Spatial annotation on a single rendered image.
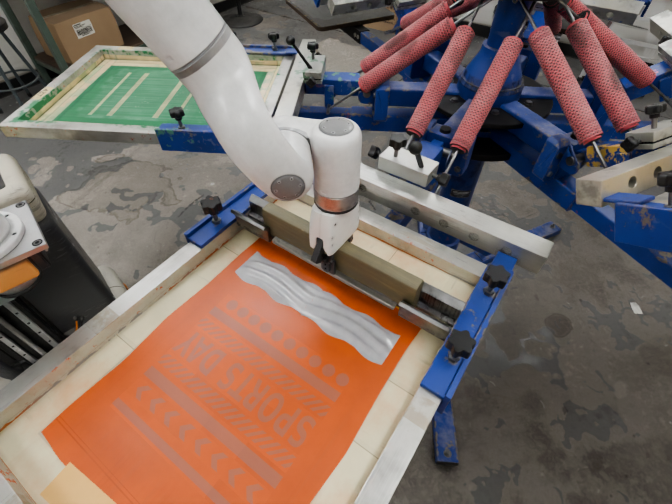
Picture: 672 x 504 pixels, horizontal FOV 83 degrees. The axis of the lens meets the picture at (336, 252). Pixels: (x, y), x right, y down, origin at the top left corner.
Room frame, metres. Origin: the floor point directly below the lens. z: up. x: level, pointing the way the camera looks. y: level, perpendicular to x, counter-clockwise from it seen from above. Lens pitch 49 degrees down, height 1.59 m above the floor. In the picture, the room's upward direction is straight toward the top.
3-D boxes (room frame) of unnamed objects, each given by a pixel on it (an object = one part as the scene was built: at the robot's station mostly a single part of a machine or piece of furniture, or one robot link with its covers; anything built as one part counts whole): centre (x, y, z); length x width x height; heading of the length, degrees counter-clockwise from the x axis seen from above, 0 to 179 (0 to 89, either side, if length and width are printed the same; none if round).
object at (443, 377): (0.35, -0.24, 0.98); 0.30 x 0.05 x 0.07; 145
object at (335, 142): (0.50, 0.04, 1.25); 0.15 x 0.10 x 0.11; 97
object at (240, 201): (0.67, 0.22, 0.98); 0.30 x 0.05 x 0.07; 145
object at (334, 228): (0.49, 0.00, 1.12); 0.10 x 0.07 x 0.11; 145
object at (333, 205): (0.50, 0.00, 1.18); 0.09 x 0.07 x 0.03; 145
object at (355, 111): (1.23, 0.14, 0.90); 1.24 x 0.06 x 0.06; 85
